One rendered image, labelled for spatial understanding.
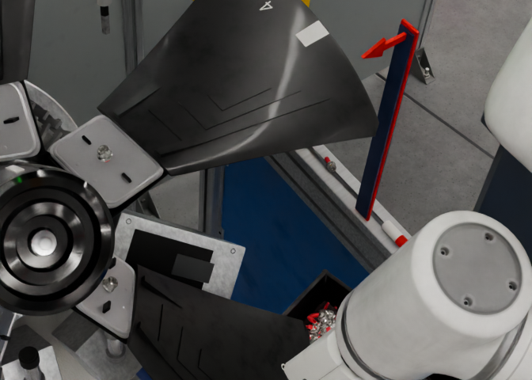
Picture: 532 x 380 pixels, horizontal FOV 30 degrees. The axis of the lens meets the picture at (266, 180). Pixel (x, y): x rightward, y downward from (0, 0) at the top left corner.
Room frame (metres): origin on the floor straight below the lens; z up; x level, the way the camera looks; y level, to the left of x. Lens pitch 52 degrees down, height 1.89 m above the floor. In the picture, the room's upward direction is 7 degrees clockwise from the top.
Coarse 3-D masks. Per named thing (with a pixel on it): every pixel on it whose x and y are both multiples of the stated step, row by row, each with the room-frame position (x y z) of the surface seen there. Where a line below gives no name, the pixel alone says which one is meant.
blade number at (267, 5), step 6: (264, 0) 0.73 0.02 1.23; (270, 0) 0.73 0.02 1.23; (252, 6) 0.72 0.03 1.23; (258, 6) 0.72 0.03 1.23; (264, 6) 0.72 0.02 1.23; (270, 6) 0.73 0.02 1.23; (276, 6) 0.73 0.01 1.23; (282, 6) 0.73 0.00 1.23; (258, 12) 0.72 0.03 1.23; (264, 12) 0.72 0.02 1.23; (270, 12) 0.72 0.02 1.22; (264, 18) 0.71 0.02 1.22
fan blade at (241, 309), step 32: (160, 288) 0.48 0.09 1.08; (192, 288) 0.51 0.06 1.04; (160, 320) 0.45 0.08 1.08; (192, 320) 0.47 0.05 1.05; (224, 320) 0.49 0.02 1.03; (256, 320) 0.51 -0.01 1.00; (288, 320) 0.53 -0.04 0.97; (160, 352) 0.41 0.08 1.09; (192, 352) 0.43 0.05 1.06; (224, 352) 0.45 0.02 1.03; (256, 352) 0.47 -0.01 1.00; (288, 352) 0.49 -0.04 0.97
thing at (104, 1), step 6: (102, 0) 0.52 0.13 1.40; (108, 0) 0.52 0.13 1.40; (102, 6) 0.52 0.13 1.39; (102, 12) 0.52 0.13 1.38; (108, 12) 0.53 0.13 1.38; (102, 18) 0.52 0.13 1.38; (108, 18) 0.53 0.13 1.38; (102, 24) 0.52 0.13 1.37; (108, 24) 0.53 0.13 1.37; (102, 30) 0.53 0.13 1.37; (108, 30) 0.53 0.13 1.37
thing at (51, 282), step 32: (32, 160) 0.54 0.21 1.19; (0, 192) 0.44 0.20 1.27; (32, 192) 0.46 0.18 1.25; (64, 192) 0.46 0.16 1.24; (96, 192) 0.47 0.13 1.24; (0, 224) 0.43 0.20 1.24; (32, 224) 0.44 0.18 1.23; (64, 224) 0.45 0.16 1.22; (96, 224) 0.45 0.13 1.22; (0, 256) 0.41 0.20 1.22; (32, 256) 0.42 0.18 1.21; (64, 256) 0.43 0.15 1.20; (96, 256) 0.43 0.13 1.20; (0, 288) 0.39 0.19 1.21; (32, 288) 0.40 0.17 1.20; (64, 288) 0.41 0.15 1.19
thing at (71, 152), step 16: (80, 128) 0.56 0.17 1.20; (96, 128) 0.57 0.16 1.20; (112, 128) 0.57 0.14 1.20; (64, 144) 0.55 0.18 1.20; (80, 144) 0.55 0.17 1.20; (96, 144) 0.55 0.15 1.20; (112, 144) 0.55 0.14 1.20; (128, 144) 0.55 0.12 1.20; (64, 160) 0.53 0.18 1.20; (80, 160) 0.53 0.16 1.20; (96, 160) 0.53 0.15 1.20; (112, 160) 0.53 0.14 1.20; (128, 160) 0.54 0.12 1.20; (144, 160) 0.54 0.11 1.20; (80, 176) 0.51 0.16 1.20; (96, 176) 0.52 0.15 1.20; (112, 176) 0.52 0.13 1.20; (128, 176) 0.52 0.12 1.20; (144, 176) 0.52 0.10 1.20; (160, 176) 0.52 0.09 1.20; (112, 192) 0.50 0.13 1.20; (128, 192) 0.50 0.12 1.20
